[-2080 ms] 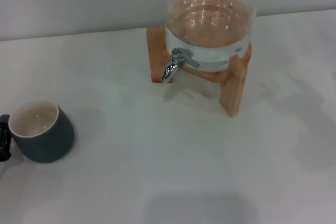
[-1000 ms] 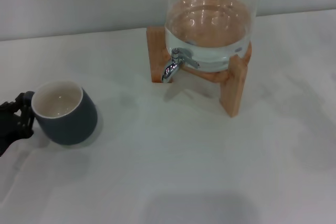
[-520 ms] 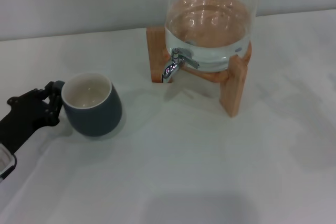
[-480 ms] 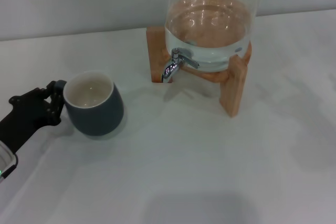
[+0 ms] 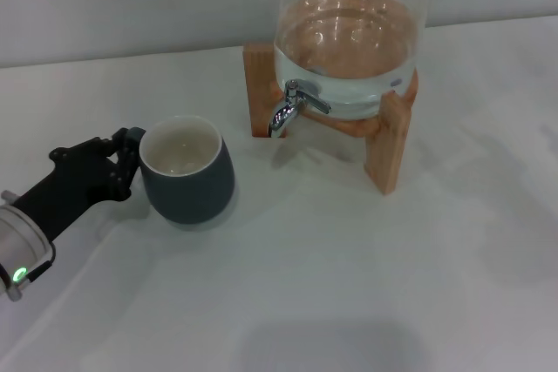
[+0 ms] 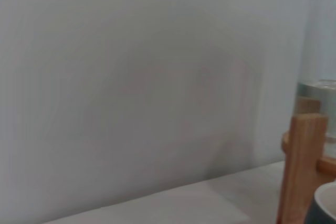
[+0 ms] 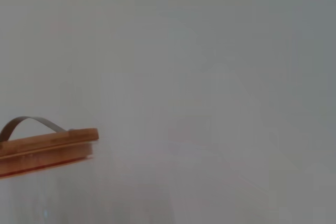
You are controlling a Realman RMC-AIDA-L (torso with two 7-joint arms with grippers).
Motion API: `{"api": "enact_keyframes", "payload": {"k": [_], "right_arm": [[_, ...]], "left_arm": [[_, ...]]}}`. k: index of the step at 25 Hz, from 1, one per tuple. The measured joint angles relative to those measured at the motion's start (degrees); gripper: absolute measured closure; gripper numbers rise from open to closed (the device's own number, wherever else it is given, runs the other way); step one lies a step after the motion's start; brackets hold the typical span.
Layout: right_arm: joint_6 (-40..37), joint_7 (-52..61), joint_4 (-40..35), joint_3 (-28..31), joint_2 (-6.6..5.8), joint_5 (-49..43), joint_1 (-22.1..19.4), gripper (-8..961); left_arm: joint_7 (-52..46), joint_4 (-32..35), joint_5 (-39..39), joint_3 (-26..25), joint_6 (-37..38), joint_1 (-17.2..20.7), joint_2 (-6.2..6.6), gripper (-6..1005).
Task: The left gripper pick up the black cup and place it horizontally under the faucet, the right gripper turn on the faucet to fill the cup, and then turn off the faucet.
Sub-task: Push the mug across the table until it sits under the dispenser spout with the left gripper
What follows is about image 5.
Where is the wooden dispenser stand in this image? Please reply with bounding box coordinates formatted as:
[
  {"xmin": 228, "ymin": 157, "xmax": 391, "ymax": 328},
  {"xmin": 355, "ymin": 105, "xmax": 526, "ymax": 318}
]
[{"xmin": 242, "ymin": 43, "xmax": 419, "ymax": 196}]

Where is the chrome faucet tap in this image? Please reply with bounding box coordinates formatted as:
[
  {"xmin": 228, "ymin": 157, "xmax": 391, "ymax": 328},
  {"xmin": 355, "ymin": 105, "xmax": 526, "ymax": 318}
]
[{"xmin": 268, "ymin": 78, "xmax": 332, "ymax": 139}]

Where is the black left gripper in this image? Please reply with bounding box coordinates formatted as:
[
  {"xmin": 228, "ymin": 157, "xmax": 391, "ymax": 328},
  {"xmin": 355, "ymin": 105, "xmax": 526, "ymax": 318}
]
[{"xmin": 12, "ymin": 126, "xmax": 141, "ymax": 243}]

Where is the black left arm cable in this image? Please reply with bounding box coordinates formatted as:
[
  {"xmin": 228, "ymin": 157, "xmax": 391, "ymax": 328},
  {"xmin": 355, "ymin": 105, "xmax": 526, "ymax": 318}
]
[{"xmin": 24, "ymin": 249, "xmax": 57, "ymax": 282}]

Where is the black ceramic cup white inside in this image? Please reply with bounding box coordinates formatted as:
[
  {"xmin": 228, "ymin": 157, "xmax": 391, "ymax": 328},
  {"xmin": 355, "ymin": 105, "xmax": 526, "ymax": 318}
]
[{"xmin": 126, "ymin": 114, "xmax": 236, "ymax": 230}]

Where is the glass water dispenser jar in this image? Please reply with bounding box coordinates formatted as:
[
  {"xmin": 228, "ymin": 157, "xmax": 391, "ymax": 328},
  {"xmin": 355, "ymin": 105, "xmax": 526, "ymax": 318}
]
[{"xmin": 272, "ymin": 0, "xmax": 437, "ymax": 121}]

